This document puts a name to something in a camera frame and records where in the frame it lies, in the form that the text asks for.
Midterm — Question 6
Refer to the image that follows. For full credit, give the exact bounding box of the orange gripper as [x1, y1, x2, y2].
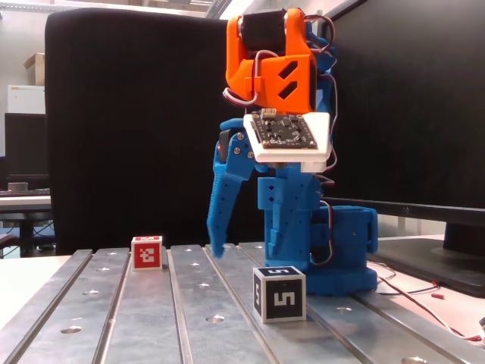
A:
[225, 8, 318, 115]

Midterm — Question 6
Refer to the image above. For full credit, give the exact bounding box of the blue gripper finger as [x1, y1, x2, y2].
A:
[264, 168, 304, 262]
[206, 117, 258, 259]

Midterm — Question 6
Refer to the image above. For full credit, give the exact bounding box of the black cube with white marker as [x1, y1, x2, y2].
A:
[252, 265, 307, 325]

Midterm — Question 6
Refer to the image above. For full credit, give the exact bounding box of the red cube with white marker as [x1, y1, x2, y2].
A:
[130, 235, 164, 272]

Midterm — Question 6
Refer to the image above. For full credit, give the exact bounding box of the large black computer monitor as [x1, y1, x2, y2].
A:
[308, 0, 485, 299]

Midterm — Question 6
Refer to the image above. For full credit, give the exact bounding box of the black office chair backrest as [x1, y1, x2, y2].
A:
[44, 8, 310, 256]

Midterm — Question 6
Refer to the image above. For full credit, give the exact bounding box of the dark keyboard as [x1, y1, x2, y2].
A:
[0, 188, 52, 196]

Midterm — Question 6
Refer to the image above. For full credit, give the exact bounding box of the white background desk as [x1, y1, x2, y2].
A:
[0, 195, 54, 259]

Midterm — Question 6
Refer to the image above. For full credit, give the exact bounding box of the small black background monitor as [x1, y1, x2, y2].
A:
[4, 112, 49, 179]

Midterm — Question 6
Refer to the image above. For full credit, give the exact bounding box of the white cabinet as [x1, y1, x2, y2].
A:
[7, 84, 46, 114]

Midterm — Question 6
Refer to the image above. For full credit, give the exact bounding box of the brown cardboard box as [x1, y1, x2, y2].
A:
[23, 52, 45, 86]

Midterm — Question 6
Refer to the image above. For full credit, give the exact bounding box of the red white black servo cable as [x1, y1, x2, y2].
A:
[318, 199, 337, 266]

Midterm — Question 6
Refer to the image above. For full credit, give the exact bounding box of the slotted metal base plate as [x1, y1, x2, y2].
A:
[0, 242, 485, 364]

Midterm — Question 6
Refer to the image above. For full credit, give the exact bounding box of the red white black loose cable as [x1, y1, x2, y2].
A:
[373, 265, 485, 342]

